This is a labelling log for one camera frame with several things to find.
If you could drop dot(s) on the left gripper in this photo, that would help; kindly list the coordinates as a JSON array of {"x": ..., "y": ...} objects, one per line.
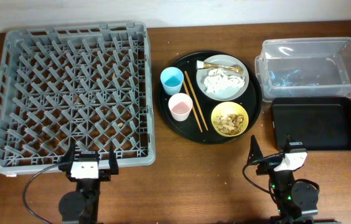
[{"x": 67, "y": 158}]

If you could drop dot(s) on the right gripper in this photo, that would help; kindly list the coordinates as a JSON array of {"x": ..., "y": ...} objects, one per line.
[{"x": 256, "y": 152}]

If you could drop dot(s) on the food scraps pile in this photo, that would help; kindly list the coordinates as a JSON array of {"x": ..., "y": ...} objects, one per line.
[{"x": 229, "y": 124}]

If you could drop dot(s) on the yellow bowl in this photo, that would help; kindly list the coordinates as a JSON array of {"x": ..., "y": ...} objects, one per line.
[{"x": 229, "y": 107}]

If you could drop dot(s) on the grey round plate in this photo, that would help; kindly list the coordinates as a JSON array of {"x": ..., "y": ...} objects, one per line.
[{"x": 229, "y": 93}]

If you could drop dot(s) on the white tissue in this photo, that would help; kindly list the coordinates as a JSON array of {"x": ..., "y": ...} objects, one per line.
[{"x": 218, "y": 79}]

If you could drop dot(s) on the pink plastic cup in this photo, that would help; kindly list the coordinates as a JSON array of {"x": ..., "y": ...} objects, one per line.
[{"x": 180, "y": 106}]

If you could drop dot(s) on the gold snack wrapper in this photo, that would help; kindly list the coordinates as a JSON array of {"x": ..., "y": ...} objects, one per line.
[{"x": 205, "y": 65}]

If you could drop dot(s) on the wooden chopstick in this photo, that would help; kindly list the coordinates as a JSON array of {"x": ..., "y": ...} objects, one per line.
[
  {"x": 196, "y": 100},
  {"x": 193, "y": 109}
]

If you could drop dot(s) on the blue plastic cup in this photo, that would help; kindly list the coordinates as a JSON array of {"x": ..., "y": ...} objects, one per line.
[{"x": 172, "y": 79}]

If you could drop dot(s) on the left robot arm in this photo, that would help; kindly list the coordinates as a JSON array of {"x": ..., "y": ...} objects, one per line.
[{"x": 81, "y": 205}]

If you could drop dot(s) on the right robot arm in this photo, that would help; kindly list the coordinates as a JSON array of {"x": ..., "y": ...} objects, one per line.
[{"x": 296, "y": 199}]

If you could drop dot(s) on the grey dishwasher rack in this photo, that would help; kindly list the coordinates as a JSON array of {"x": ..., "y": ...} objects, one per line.
[{"x": 90, "y": 86}]

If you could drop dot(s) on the black rectangular tray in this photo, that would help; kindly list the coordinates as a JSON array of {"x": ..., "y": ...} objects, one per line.
[{"x": 320, "y": 123}]

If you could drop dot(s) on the round black tray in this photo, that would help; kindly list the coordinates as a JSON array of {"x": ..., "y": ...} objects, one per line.
[{"x": 250, "y": 100}]

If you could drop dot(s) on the clear plastic bin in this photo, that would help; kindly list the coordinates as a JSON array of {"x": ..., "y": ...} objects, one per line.
[{"x": 304, "y": 67}]

